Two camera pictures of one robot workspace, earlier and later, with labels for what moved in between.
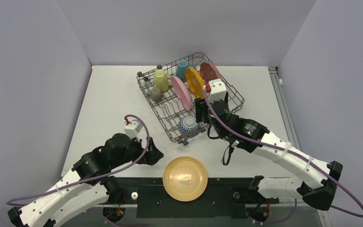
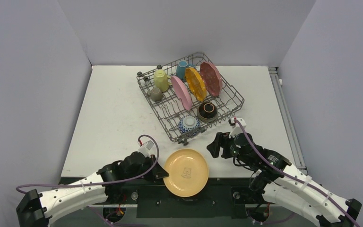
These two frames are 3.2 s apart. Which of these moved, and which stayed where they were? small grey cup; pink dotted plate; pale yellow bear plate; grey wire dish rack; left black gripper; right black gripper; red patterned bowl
Moved: pale yellow bear plate; right black gripper; left black gripper
Stayed: grey wire dish rack; red patterned bowl; pink dotted plate; small grey cup
